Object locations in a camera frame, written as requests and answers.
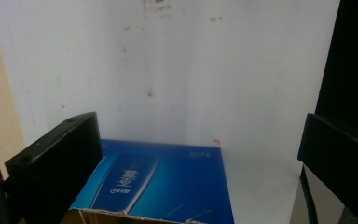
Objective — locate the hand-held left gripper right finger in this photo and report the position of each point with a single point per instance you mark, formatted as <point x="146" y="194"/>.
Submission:
<point x="341" y="161"/>

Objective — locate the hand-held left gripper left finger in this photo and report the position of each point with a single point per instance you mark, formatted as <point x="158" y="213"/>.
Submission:
<point x="56" y="165"/>

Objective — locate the blue cardboard box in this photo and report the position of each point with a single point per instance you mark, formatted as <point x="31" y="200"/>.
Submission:
<point x="164" y="183"/>

